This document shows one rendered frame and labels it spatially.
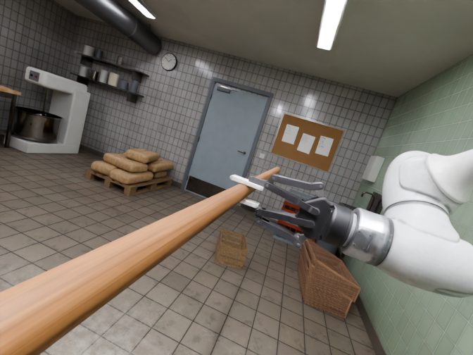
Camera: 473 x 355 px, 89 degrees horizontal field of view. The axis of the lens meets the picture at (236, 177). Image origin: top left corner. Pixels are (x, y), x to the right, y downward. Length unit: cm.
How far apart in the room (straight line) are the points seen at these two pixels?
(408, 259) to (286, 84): 407
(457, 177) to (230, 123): 404
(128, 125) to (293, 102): 325
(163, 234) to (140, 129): 506
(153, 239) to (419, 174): 49
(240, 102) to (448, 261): 413
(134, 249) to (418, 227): 44
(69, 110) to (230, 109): 289
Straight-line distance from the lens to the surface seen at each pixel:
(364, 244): 46
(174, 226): 21
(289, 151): 423
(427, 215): 53
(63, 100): 549
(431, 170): 56
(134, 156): 399
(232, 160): 436
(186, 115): 476
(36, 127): 506
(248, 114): 436
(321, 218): 47
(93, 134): 596
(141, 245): 17
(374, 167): 381
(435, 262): 49
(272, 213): 47
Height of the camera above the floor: 129
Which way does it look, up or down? 9 degrees down
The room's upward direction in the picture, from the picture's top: 18 degrees clockwise
